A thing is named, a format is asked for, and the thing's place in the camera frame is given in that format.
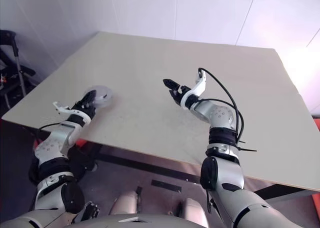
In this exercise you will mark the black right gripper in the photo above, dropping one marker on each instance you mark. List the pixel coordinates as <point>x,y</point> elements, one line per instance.
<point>180,94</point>

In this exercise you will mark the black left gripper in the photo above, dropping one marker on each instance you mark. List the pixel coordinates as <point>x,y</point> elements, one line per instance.
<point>83,108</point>

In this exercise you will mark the grey round motor end cap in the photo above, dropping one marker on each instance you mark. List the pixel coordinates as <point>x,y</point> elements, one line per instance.
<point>101,91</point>

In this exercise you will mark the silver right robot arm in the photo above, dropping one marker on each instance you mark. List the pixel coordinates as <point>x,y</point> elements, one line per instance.
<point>220,115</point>

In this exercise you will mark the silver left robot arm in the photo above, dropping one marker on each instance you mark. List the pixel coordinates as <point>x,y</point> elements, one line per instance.
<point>53,143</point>

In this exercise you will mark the orange red cushion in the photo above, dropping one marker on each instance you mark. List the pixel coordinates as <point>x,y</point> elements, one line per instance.
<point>80,143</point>

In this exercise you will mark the black zip tie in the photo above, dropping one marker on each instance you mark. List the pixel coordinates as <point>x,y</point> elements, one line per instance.
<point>247,150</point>

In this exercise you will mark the black floor tape strip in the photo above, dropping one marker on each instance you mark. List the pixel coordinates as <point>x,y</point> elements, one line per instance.
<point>166,185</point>

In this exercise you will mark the beige rounded left leg shell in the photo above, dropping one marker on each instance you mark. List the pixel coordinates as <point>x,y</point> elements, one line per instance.
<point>125,203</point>

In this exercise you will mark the beige rounded leg shell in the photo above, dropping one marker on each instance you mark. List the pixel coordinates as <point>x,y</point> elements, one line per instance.
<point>195,210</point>
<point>125,203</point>

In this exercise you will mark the beige rounded right leg shell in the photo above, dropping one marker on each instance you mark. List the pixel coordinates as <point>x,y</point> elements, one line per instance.
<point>195,210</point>

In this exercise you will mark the grey robot torso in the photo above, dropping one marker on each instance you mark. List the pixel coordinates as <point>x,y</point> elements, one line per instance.
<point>140,221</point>

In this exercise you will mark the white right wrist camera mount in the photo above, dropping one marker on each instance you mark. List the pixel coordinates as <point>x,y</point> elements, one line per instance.
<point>200,86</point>

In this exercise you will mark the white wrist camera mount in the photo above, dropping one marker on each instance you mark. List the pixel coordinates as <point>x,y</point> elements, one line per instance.
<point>65,109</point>
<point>200,86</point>

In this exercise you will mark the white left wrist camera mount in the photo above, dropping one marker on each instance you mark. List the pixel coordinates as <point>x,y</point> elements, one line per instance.
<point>65,109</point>

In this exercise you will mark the black table frame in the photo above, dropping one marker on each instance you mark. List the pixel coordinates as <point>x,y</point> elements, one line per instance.
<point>150,166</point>

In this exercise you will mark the black cart frame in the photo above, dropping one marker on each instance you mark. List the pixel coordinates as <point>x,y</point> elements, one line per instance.
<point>7,38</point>

